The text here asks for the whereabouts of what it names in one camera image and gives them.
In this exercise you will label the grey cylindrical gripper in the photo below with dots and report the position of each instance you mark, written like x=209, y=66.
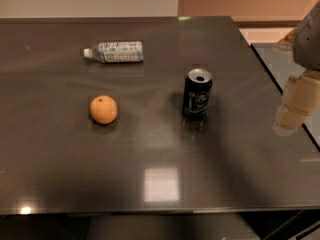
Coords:
x=308, y=45

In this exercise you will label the black pepsi can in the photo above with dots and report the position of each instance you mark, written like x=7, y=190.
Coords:
x=197, y=88

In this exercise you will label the grey side table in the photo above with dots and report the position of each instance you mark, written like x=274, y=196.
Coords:
x=283, y=71

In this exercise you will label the clear plastic water bottle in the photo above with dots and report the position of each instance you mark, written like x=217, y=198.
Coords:
x=116, y=52

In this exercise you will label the orange fruit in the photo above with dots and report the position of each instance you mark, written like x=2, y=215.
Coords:
x=103, y=109

